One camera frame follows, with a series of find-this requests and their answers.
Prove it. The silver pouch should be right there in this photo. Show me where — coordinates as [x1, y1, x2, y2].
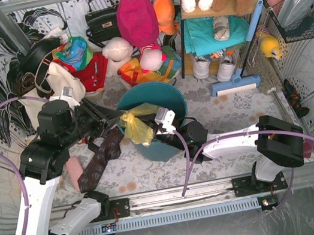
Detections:
[277, 0, 314, 28]

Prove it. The cream canvas tote bag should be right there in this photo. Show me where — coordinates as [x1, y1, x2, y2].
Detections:
[11, 56, 93, 138]

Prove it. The red garment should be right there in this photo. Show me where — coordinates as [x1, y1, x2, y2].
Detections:
[72, 52, 108, 93]

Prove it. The yellow plush duck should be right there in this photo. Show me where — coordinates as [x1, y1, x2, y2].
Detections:
[256, 30, 282, 60]

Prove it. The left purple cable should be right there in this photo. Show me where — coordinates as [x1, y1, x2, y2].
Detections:
[0, 92, 75, 235]

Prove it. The black leather handbag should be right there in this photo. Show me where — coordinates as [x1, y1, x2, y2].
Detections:
[84, 0, 121, 48]

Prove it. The yellow trash bag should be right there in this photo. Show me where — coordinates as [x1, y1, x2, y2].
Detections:
[119, 103, 159, 147]

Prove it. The pink white plush doll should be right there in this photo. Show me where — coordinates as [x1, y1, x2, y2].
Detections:
[139, 44, 168, 73]

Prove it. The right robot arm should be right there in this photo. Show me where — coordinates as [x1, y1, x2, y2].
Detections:
[140, 107, 304, 182]

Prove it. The grey patterned rolled cloth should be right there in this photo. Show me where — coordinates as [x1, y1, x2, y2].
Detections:
[212, 16, 230, 41]

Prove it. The brown floral necktie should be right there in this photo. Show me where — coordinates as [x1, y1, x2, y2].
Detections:
[77, 127, 124, 193]

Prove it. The purple cable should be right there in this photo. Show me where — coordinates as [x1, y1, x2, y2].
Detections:
[0, 92, 75, 235]
[170, 103, 314, 225]

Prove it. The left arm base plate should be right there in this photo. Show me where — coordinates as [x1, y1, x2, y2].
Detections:
[100, 198, 131, 220]

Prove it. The white fluffy plush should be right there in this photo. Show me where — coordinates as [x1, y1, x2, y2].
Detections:
[102, 37, 134, 77]

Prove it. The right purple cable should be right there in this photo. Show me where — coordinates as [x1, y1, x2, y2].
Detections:
[170, 103, 314, 225]

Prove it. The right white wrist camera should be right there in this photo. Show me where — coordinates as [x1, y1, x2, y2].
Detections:
[154, 107, 176, 134]

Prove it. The pink soft pad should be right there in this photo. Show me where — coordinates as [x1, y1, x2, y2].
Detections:
[65, 156, 84, 192]

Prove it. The black metal shelf rack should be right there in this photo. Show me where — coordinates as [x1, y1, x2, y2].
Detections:
[179, 0, 264, 79]

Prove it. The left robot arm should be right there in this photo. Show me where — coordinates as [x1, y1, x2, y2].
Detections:
[15, 99, 123, 235]

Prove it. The colourful scarf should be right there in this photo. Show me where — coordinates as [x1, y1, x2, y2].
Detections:
[52, 36, 93, 72]

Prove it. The orange plush toy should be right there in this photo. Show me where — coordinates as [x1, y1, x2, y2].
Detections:
[153, 0, 180, 35]

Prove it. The magenta orange cloth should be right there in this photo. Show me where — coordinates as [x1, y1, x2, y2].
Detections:
[303, 139, 314, 159]

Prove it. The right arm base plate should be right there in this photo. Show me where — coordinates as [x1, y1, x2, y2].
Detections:
[231, 172, 288, 197]

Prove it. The teal folded cloth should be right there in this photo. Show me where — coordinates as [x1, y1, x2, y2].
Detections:
[184, 16, 249, 56]

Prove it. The rainbow striped bag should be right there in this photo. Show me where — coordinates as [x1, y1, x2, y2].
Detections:
[117, 45, 182, 88]

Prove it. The teal trash bin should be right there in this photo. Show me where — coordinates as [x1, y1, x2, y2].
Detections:
[117, 82, 188, 162]

